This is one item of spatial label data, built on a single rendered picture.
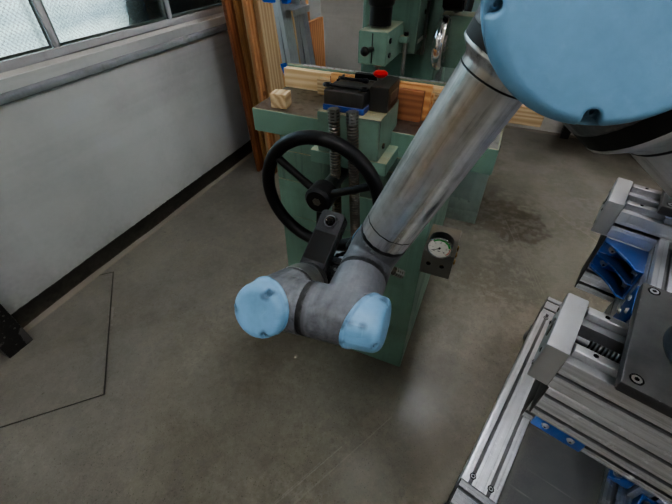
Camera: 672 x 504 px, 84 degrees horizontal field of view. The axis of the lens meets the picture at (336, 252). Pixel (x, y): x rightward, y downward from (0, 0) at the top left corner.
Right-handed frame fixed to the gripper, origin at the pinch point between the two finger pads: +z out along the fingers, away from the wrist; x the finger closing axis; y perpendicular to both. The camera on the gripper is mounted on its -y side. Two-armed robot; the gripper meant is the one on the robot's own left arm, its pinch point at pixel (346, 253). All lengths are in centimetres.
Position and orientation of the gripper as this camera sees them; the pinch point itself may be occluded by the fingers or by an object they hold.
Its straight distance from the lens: 78.8
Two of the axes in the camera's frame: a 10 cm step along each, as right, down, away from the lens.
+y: -2.0, 9.5, 2.2
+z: 3.4, -1.5, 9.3
